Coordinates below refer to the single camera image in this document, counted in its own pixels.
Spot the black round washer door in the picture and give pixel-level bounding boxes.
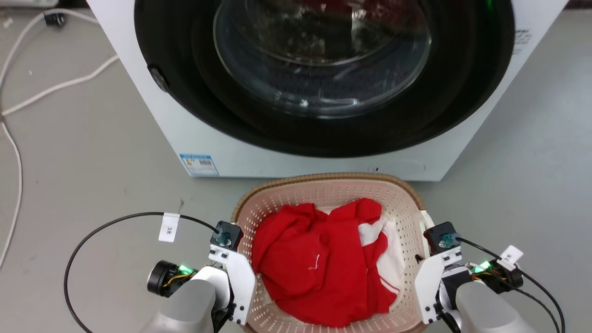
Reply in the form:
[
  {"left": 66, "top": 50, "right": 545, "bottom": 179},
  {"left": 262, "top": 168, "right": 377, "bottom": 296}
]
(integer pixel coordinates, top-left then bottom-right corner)
[{"left": 134, "top": 0, "right": 515, "bottom": 158}]

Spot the white left cable tag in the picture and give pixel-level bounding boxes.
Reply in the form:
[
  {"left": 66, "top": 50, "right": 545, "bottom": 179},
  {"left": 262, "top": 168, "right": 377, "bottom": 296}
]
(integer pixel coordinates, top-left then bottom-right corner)
[{"left": 158, "top": 212, "right": 181, "bottom": 243}]

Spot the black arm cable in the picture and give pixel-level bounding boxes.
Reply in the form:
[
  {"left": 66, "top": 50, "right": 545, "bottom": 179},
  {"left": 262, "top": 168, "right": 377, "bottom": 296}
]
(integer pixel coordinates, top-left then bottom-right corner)
[
  {"left": 64, "top": 212, "right": 220, "bottom": 333},
  {"left": 455, "top": 236, "right": 566, "bottom": 333}
]

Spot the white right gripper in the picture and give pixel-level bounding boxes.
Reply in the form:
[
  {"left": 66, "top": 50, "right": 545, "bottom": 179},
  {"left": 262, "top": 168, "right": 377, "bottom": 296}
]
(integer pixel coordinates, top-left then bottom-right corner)
[{"left": 413, "top": 247, "right": 463, "bottom": 325}]

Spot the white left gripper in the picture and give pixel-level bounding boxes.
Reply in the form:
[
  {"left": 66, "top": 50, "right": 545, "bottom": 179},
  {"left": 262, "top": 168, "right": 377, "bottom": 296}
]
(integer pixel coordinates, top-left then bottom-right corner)
[{"left": 208, "top": 247, "right": 257, "bottom": 326}]

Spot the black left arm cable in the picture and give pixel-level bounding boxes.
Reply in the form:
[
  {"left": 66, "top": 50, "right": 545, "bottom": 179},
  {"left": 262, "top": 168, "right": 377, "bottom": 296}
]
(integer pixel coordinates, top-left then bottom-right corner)
[{"left": 64, "top": 212, "right": 220, "bottom": 333}]

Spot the beige perforated laundry basket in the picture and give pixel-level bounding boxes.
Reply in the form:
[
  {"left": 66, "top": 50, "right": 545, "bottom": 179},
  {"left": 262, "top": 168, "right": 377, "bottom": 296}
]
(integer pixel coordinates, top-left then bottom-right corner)
[{"left": 230, "top": 173, "right": 436, "bottom": 333}]

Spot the white right cable tag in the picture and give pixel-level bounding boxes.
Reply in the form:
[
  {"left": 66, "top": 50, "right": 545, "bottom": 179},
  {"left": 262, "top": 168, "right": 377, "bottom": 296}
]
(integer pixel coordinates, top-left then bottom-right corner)
[{"left": 499, "top": 245, "right": 524, "bottom": 271}]

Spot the white garment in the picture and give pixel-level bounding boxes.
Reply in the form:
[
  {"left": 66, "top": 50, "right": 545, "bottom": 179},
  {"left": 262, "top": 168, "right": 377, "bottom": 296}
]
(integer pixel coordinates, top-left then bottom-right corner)
[{"left": 319, "top": 206, "right": 407, "bottom": 294}]

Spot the white front-load washing machine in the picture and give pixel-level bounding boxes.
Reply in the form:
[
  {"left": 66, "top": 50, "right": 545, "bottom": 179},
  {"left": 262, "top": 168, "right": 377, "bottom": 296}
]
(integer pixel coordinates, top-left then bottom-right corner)
[{"left": 86, "top": 0, "right": 569, "bottom": 182}]

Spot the red garment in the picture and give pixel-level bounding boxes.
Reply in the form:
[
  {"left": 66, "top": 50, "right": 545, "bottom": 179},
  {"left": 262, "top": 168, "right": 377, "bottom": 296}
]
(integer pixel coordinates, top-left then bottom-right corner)
[{"left": 251, "top": 198, "right": 398, "bottom": 328}]

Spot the blue energy label sticker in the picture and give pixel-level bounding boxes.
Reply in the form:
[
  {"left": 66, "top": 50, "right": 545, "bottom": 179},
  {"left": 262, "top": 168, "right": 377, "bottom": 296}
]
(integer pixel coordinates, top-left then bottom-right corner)
[{"left": 179, "top": 154, "right": 220, "bottom": 177}]

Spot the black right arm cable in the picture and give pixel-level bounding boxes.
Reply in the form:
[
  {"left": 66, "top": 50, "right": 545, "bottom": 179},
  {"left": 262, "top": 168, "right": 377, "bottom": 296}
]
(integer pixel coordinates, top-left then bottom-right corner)
[{"left": 455, "top": 236, "right": 566, "bottom": 333}]

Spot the white cable tag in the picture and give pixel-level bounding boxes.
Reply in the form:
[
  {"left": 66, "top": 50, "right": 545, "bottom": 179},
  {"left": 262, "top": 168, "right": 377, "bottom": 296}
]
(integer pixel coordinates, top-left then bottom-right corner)
[
  {"left": 158, "top": 212, "right": 181, "bottom": 243},
  {"left": 499, "top": 245, "right": 524, "bottom": 271}
]

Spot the thick white floor cable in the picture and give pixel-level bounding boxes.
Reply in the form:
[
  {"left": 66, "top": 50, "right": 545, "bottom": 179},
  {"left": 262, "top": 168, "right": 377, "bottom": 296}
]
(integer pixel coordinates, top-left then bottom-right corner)
[{"left": 0, "top": 54, "right": 120, "bottom": 117}]

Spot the thin white floor cable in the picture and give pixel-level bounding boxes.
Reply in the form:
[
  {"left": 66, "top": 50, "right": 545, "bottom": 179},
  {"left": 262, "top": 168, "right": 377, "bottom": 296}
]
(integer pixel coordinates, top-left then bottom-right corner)
[{"left": 0, "top": 8, "right": 100, "bottom": 270}]

